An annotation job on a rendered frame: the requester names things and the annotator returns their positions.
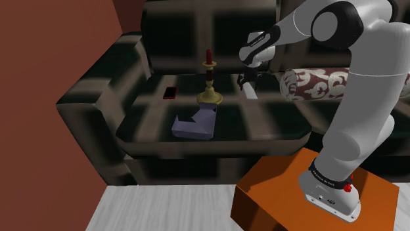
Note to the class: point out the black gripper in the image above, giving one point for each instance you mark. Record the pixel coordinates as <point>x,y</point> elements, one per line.
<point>250,74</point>

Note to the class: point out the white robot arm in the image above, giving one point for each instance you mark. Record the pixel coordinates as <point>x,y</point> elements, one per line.
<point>368,105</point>

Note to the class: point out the white flat bar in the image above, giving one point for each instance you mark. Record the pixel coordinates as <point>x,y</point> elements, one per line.
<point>250,92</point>

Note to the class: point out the brass candlestick with red candle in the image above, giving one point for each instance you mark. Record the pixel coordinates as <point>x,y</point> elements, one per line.
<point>209,96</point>

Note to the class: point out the red and white patterned bolster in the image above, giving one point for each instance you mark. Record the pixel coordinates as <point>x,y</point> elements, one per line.
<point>314,84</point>

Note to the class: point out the lavender angular box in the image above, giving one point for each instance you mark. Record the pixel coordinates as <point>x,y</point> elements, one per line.
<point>205,123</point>

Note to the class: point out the red-edged black phone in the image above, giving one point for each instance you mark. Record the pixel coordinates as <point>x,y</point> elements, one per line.
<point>170,92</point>

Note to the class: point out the orange robot stand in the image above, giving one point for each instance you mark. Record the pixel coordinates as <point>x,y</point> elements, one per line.
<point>272,192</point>

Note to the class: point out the dark checkered sofa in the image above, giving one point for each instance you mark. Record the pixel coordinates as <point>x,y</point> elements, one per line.
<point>105,96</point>

